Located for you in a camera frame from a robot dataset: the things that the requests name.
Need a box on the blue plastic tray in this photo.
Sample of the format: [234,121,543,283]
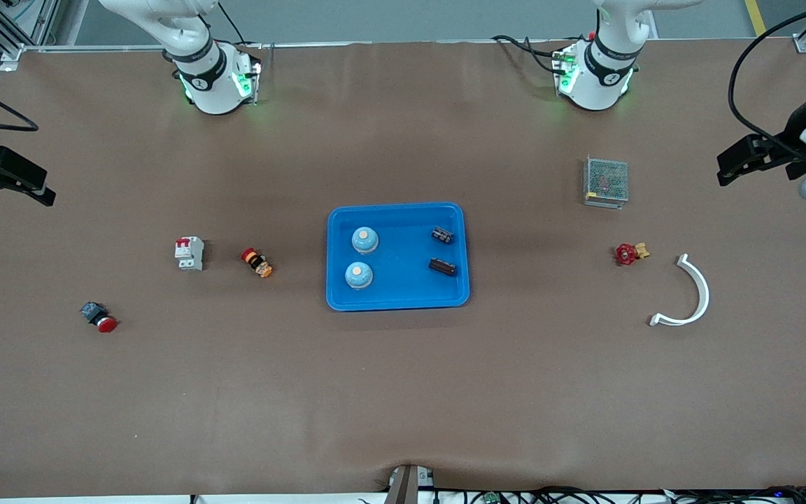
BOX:
[326,202,472,312]

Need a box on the white curved pipe clamp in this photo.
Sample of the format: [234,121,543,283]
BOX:
[649,253,711,328]

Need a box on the metal mesh power supply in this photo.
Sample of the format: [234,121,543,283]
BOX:
[583,155,630,209]

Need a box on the brass valve red handwheel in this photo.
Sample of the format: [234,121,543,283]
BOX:
[615,242,651,267]

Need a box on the red mushroom push button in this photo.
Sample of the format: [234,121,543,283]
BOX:
[80,301,118,334]

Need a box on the orange black emergency button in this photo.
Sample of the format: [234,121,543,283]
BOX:
[240,248,274,279]

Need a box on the white circuit breaker red switch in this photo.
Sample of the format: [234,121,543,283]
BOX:
[174,236,206,272]

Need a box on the black base cable bundle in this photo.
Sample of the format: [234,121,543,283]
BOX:
[493,34,565,76]

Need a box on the thin black base cable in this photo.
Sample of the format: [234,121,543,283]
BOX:
[215,0,250,48]

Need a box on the brown grey camera mount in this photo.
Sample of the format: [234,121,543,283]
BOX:
[383,463,436,504]

